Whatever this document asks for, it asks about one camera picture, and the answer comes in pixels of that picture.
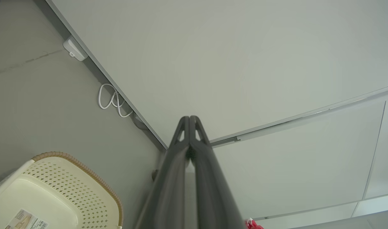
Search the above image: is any basket product sticker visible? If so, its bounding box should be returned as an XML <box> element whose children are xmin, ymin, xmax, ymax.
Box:
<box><xmin>5</xmin><ymin>209</ymin><xmax>49</xmax><ymax>229</ymax></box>

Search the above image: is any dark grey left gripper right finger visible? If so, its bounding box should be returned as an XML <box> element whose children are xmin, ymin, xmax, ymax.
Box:
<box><xmin>190</xmin><ymin>115</ymin><xmax>245</xmax><ymax>229</ymax></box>

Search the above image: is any red and white jersey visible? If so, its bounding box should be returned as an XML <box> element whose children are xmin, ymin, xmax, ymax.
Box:
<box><xmin>245</xmin><ymin>218</ymin><xmax>264</xmax><ymax>229</ymax></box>

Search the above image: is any narrow white partition panel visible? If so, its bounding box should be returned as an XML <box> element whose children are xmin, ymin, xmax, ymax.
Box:
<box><xmin>210</xmin><ymin>86</ymin><xmax>388</xmax><ymax>229</ymax></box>

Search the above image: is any white power adapter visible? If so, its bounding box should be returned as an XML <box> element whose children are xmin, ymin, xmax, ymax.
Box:
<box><xmin>63</xmin><ymin>35</ymin><xmax>88</xmax><ymax>61</ymax></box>

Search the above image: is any white looped cable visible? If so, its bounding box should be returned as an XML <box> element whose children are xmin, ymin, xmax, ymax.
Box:
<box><xmin>98</xmin><ymin>83</ymin><xmax>134</xmax><ymax>118</ymax></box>

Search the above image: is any cream plastic laundry basket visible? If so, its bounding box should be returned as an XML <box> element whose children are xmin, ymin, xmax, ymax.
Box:
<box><xmin>0</xmin><ymin>152</ymin><xmax>124</xmax><ymax>229</ymax></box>

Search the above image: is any large white partition panel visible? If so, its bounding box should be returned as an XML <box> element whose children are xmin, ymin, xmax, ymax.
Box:
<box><xmin>46</xmin><ymin>0</ymin><xmax>388</xmax><ymax>150</ymax></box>

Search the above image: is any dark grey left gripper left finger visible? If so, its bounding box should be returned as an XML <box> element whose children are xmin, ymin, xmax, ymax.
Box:
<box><xmin>135</xmin><ymin>116</ymin><xmax>190</xmax><ymax>229</ymax></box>

